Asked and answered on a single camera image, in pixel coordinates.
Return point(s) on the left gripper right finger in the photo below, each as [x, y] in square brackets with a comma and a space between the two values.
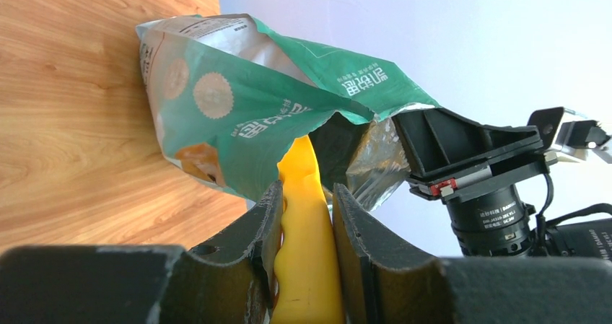
[385, 279]

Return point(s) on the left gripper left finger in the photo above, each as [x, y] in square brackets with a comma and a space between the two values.
[228, 278]

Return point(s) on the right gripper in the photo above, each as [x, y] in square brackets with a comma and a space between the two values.
[456, 159]

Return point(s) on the yellow plastic scoop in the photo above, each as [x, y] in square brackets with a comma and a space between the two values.
[306, 265]

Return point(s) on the green pet food bag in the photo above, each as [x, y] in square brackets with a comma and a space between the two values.
[229, 96]

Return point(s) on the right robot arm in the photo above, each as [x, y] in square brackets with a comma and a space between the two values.
[502, 224]

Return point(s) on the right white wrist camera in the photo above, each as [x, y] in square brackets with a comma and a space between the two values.
[569, 136]

